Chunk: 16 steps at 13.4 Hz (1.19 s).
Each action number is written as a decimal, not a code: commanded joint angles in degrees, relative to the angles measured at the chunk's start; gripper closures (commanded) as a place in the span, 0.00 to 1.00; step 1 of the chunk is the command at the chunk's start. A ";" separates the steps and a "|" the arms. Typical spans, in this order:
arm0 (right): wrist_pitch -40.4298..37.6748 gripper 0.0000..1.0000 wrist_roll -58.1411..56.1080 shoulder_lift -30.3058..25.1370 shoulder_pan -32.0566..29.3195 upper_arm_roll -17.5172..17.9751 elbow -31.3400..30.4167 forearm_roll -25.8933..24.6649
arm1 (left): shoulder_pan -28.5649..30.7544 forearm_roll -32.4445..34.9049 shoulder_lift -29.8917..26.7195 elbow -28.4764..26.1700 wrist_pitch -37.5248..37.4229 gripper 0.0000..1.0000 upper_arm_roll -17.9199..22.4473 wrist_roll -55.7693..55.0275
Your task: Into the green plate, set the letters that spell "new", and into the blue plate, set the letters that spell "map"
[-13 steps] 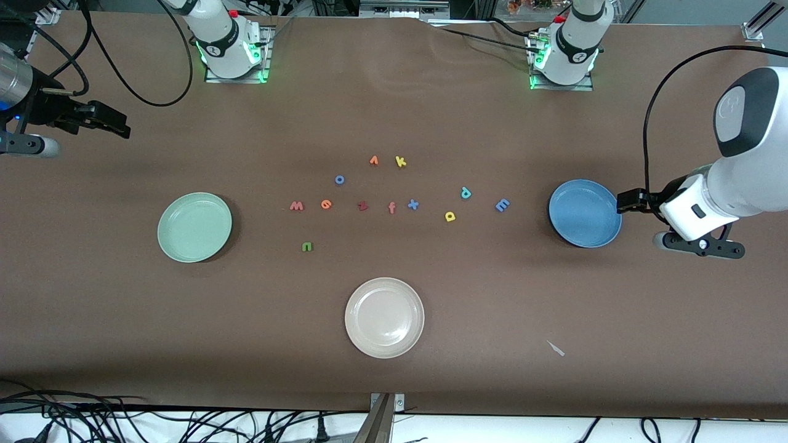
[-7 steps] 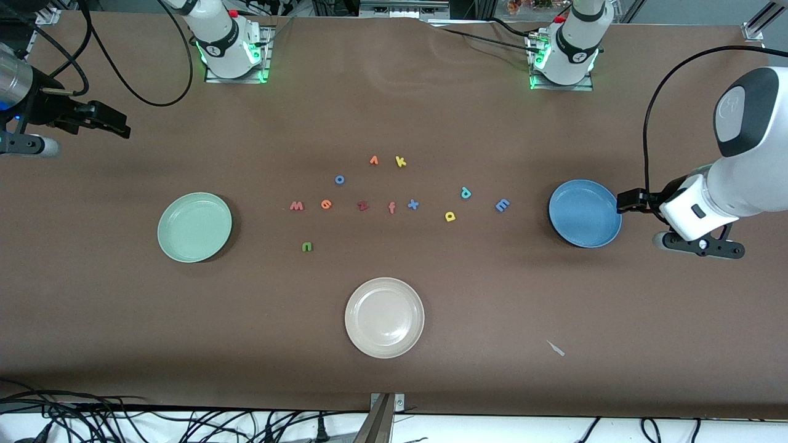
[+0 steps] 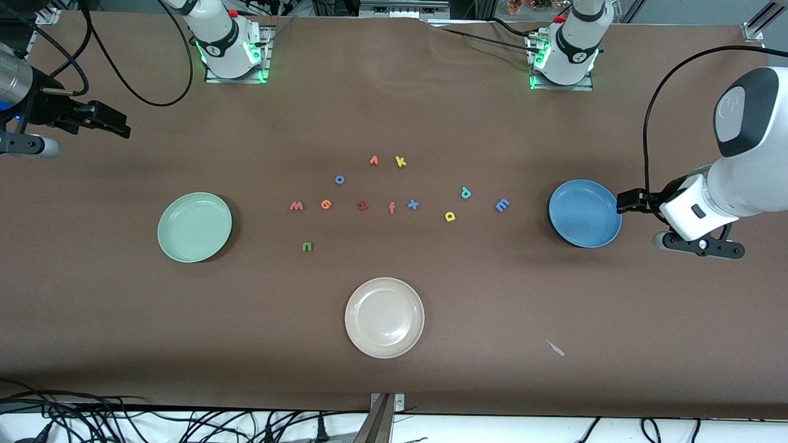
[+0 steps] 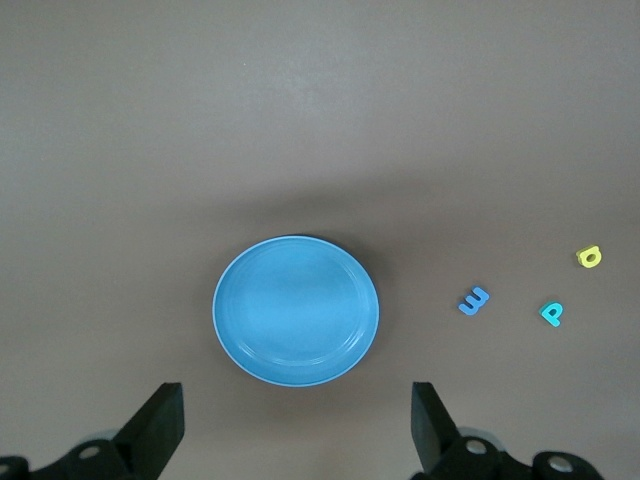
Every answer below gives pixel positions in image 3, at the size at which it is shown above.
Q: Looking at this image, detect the beige plate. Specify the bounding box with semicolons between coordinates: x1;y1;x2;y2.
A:
344;277;425;359

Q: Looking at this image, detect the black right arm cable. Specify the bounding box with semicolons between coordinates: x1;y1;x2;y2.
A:
0;0;194;107

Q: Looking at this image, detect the aluminium post with bracket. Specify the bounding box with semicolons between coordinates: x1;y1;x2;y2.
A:
352;393;406;443

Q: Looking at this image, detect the aluminium frame profile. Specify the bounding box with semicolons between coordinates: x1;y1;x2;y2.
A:
742;0;788;42
34;0;62;26

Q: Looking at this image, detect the grey metal equipment box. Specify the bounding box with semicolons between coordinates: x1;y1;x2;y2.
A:
359;0;451;19

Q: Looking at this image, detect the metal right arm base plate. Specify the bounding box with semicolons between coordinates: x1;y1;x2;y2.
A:
205;26;272;84

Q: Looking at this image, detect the brown table cover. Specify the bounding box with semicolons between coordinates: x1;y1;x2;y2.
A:
0;11;788;419

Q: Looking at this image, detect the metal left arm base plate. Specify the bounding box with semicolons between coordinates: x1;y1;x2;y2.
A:
528;31;595;92

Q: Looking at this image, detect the green plate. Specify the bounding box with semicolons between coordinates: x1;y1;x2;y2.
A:
157;192;233;264

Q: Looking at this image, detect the black cable to arm base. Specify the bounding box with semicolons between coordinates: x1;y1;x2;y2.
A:
425;17;549;59

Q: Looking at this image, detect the blue plate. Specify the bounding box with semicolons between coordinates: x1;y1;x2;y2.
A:
549;179;623;249

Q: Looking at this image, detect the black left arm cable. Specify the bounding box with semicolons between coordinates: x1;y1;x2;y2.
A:
642;46;788;193

